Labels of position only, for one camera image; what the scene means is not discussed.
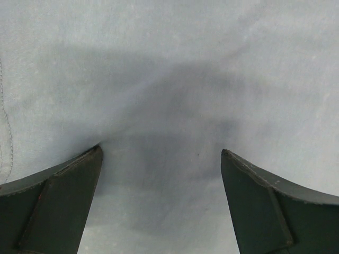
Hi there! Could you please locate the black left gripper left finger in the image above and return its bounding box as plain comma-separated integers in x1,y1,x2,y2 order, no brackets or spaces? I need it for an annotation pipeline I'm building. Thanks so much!
1,146,103,254

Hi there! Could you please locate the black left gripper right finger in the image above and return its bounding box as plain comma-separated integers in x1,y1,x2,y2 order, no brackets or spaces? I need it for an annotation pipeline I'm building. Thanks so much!
221,149,338,253

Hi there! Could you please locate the grey-blue t shirt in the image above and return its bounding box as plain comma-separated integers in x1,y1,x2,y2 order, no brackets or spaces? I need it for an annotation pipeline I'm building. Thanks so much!
1,1,338,253

